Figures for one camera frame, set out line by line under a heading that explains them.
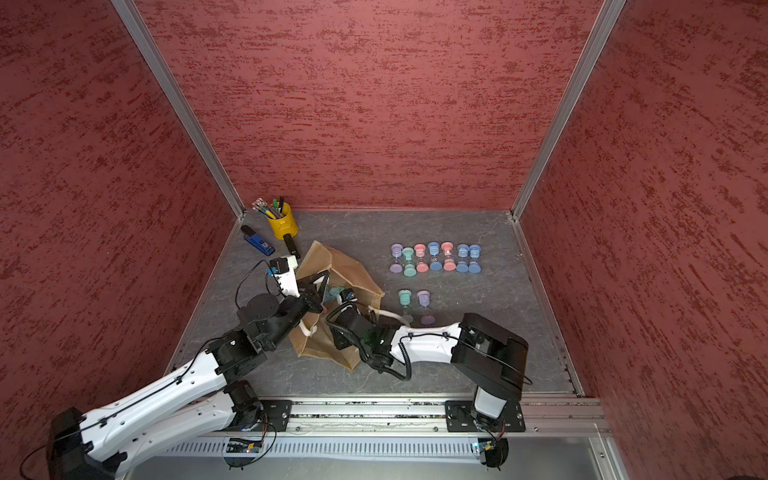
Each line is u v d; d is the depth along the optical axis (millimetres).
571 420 757
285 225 1067
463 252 1063
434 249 1063
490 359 440
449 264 1021
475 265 1006
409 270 1001
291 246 1089
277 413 749
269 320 516
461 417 738
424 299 926
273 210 1035
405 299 947
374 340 649
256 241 1078
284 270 602
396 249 1063
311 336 687
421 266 1019
